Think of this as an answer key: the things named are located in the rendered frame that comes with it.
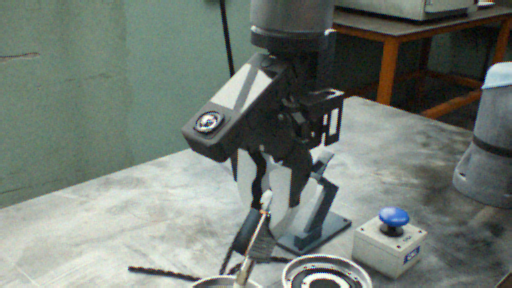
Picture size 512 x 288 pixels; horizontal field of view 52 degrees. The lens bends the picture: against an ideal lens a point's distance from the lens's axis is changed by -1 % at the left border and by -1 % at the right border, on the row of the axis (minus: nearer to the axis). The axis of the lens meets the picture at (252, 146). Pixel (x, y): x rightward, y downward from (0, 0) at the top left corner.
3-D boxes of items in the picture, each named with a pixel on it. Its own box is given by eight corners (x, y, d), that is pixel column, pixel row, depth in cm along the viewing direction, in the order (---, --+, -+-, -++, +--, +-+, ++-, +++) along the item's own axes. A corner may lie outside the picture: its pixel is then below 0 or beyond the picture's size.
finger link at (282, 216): (325, 231, 57) (327, 149, 54) (290, 253, 53) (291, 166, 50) (302, 222, 59) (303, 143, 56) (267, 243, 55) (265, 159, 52)
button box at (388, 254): (395, 281, 69) (401, 249, 67) (350, 257, 74) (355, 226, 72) (426, 256, 75) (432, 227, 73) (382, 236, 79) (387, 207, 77)
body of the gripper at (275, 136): (340, 148, 55) (355, 30, 50) (288, 173, 49) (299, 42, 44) (283, 127, 59) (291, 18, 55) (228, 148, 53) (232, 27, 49)
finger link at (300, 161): (312, 207, 51) (314, 120, 48) (302, 213, 50) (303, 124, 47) (274, 194, 54) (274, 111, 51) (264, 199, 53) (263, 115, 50)
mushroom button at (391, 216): (394, 255, 70) (399, 222, 68) (368, 242, 73) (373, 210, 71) (409, 244, 73) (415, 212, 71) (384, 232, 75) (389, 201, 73)
